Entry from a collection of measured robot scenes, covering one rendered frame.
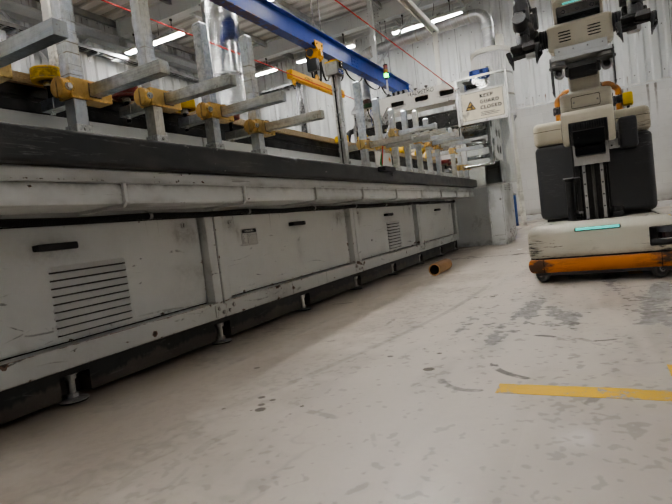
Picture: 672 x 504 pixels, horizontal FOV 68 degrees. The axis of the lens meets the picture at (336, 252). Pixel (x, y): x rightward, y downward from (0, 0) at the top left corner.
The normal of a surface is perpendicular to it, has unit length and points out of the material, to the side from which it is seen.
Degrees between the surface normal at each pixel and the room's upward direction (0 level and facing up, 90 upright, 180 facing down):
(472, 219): 90
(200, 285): 90
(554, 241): 90
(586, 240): 90
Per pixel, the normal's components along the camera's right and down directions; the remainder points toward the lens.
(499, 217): -0.46, 0.10
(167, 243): 0.88, -0.08
